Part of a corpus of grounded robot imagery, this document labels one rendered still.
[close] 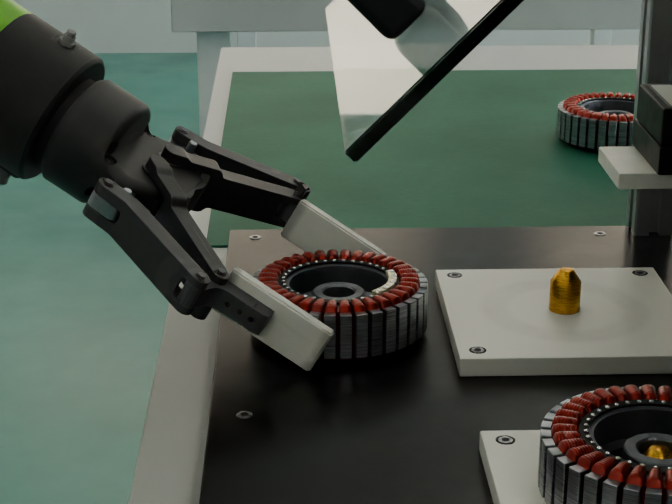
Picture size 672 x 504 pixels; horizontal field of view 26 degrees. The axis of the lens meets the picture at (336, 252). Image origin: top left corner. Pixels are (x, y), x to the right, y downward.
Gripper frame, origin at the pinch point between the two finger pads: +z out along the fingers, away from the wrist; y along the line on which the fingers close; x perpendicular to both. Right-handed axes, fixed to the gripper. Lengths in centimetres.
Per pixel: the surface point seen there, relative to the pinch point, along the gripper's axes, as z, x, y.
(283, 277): -3.6, -0.4, 0.7
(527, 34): -8, -90, -453
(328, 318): 0.4, 1.5, 5.6
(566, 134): 8, 1, -54
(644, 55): 8.5, 18.2, -24.4
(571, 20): 3, -8, -139
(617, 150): 9.6, 15.9, -7.3
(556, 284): 11.0, 7.6, -3.6
